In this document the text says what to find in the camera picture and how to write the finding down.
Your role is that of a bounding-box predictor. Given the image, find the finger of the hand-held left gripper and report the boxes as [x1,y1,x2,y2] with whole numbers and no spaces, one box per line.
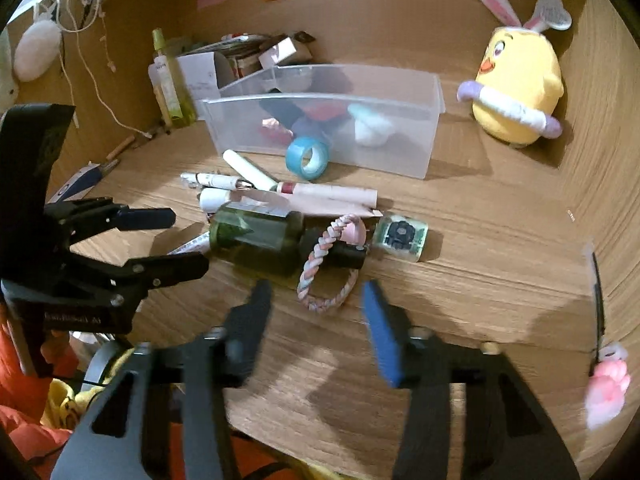
[67,252,210,306]
[44,197,177,251]

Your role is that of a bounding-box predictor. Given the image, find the white pink tube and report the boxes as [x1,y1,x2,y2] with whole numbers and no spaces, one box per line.
[240,181,382,219]

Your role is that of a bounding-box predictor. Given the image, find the yellow chick plush with bunny ears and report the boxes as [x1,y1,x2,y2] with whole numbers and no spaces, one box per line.
[456,0,573,150]

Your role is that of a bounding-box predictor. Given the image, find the dark cloth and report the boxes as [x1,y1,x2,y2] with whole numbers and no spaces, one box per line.
[259,67,352,123]

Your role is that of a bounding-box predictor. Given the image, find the person's orange clothing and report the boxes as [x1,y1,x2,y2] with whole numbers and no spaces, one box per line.
[0,400,311,480]

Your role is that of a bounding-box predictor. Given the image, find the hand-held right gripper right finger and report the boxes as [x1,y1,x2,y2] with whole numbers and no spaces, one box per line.
[361,280,581,480]

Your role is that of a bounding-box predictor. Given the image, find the plain white tube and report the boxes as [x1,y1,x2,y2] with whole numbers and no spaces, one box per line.
[222,149,278,192]

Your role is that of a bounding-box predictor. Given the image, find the pink paw toy on stick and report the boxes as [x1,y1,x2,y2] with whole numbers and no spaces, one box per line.
[584,242,629,431]

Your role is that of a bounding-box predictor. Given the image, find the white and light blue item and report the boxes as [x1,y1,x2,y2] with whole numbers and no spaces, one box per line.
[347,104,394,147]

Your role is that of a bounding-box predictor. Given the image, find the stack of books and papers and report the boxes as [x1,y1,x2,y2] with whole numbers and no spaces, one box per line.
[192,32,273,57]

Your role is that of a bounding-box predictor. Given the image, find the short white capped tube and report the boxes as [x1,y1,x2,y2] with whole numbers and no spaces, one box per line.
[199,188,242,214]

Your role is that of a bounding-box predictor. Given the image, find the red packet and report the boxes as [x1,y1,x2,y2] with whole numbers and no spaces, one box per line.
[305,104,347,124]

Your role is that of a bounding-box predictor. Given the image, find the white cable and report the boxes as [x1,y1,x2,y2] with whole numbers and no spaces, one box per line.
[37,0,156,141]

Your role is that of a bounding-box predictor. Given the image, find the yellow printed cloth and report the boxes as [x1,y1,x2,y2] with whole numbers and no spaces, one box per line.
[42,347,136,431]

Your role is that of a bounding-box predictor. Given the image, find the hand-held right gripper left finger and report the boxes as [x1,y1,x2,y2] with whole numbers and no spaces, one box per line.
[50,280,273,480]

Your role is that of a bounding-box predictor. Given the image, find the clear plastic bin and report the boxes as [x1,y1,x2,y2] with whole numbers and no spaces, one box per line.
[201,63,446,181]

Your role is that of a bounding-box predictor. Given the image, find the braided pastel hair tie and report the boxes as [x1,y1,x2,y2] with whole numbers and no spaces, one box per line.
[296,214,363,311]

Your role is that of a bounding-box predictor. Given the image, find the short wooden stick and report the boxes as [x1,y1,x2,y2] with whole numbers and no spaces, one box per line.
[106,135,137,159]

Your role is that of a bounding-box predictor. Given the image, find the yellow green spray bottle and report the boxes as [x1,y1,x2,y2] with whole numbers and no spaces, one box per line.
[148,27,198,128]

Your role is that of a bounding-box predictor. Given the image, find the white oval plush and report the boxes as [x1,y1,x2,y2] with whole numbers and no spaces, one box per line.
[12,17,63,82]

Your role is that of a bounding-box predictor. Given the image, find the green bottle with black cap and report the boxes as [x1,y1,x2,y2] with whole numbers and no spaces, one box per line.
[208,201,368,277]

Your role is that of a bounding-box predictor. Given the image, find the white tube with green print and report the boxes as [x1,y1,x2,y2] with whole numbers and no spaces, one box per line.
[167,231,213,257]

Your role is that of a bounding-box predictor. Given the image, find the small clear green square case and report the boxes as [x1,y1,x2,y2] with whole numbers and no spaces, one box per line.
[374,214,430,262]

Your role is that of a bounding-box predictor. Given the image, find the blue tape roll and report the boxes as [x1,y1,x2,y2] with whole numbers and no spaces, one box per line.
[285,136,329,181]

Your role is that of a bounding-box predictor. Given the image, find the white blue flat device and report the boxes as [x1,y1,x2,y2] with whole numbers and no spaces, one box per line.
[49,160,121,205]

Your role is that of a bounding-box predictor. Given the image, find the white pen with red marks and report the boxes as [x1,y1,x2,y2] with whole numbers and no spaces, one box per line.
[180,172,256,194]

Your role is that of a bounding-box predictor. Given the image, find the small white cardboard box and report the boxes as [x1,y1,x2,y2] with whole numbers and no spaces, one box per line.
[258,35,313,68]

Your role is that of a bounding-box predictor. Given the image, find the white folded paper card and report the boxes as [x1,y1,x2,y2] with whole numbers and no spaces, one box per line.
[177,51,236,101]

